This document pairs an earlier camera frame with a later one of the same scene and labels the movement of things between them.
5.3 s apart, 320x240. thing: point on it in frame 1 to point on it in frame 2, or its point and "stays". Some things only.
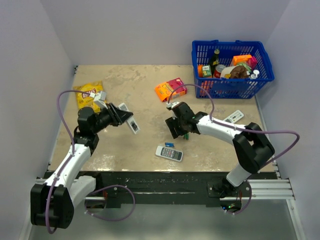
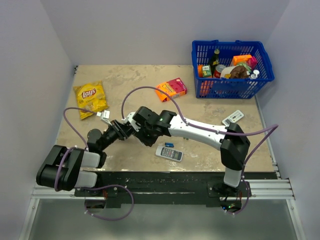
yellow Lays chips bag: (84, 99) stays
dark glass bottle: (215, 61) stays
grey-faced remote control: (169, 153) stays
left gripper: (118, 116) to (122, 131)
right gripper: (171, 122) to (147, 141)
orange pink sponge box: (165, 91) stays
